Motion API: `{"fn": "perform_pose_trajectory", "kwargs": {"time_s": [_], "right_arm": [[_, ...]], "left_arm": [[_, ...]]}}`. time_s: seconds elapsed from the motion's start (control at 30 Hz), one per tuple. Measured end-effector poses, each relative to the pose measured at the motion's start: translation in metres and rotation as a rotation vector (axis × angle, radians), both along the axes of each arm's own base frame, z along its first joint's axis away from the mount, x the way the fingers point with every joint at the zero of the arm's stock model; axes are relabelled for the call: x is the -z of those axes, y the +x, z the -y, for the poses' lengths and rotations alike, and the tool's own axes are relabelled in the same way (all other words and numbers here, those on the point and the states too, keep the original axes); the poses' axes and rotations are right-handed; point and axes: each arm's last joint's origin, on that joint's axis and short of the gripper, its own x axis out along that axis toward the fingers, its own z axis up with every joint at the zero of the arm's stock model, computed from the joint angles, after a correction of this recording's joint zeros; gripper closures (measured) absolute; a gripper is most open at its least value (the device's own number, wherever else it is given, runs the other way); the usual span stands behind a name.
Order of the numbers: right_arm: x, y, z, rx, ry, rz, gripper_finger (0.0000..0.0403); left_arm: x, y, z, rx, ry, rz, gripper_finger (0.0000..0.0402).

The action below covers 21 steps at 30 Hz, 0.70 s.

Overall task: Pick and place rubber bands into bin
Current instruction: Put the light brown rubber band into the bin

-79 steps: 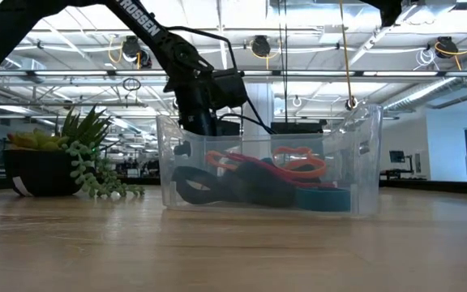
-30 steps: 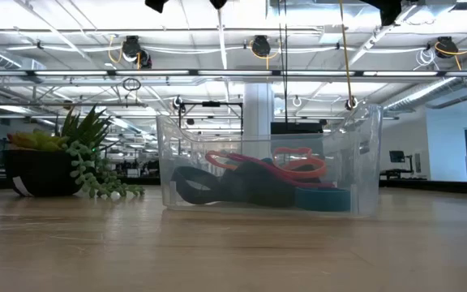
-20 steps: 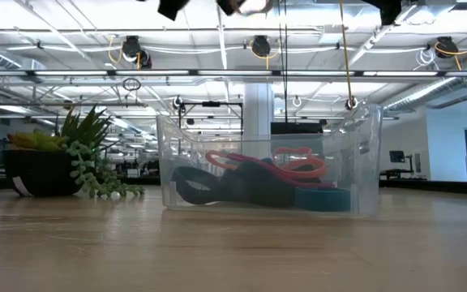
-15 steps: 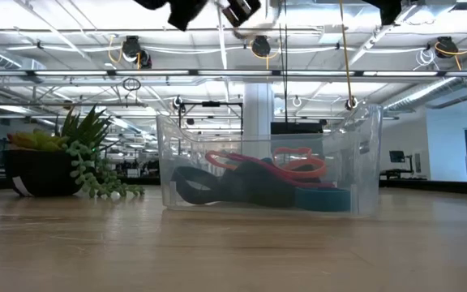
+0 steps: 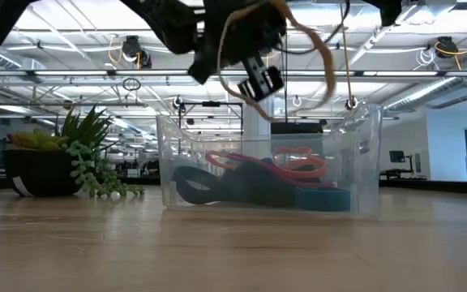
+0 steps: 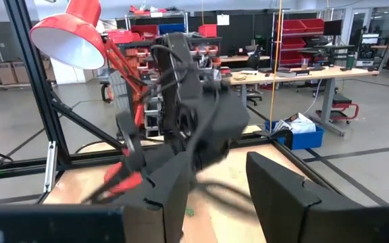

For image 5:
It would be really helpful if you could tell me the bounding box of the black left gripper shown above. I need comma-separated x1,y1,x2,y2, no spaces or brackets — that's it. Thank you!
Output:
186,0,289,86

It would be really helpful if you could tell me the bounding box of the tan rubber band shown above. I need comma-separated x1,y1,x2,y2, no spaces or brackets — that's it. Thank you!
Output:
216,0,337,123

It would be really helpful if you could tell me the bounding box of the thin red rubber band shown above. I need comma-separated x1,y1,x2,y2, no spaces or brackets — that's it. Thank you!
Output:
216,152,336,190

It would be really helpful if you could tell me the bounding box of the small orange rubber band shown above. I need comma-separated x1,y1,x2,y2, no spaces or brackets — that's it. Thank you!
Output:
272,145,328,181

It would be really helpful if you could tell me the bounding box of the clear plastic bin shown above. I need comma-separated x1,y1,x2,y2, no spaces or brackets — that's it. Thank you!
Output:
155,103,384,219

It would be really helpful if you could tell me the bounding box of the wide black rubber band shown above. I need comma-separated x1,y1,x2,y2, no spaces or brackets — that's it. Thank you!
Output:
170,165,234,206
221,159,299,209

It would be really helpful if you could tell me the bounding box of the wide teal rubber band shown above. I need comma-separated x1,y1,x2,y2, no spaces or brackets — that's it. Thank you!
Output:
295,186,352,213

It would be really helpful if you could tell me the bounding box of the white building column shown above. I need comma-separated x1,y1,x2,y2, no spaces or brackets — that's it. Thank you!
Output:
242,95,276,153

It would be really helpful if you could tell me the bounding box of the small black monitor on stand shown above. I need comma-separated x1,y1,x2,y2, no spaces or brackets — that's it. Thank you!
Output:
381,149,417,180

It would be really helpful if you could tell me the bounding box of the potted artificial succulent plant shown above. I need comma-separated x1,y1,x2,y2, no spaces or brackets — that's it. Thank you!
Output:
2,104,146,200

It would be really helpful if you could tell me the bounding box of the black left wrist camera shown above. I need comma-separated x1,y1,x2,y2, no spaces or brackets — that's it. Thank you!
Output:
236,55,285,103

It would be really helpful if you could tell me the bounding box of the white cable bundle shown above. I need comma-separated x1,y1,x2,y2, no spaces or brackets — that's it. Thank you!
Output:
414,47,436,72

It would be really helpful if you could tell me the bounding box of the long ceiling light rail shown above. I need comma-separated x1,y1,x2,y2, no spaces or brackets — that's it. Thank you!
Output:
0,69,467,79

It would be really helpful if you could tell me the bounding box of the black ceiling cable reel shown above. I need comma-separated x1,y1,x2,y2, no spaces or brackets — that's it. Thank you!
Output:
433,32,467,73
107,34,153,71

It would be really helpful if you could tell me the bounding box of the yellow hanging power cable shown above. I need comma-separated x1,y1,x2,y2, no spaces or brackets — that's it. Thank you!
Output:
338,0,358,127

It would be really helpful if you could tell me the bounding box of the silver ventilation duct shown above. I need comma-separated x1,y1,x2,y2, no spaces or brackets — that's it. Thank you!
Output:
395,75,467,107

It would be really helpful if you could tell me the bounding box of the black overhead camera rig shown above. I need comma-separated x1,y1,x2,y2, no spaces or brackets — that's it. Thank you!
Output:
172,95,245,133

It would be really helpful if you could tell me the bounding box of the black hanging cable loop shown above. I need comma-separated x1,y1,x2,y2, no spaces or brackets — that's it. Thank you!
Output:
121,76,143,93

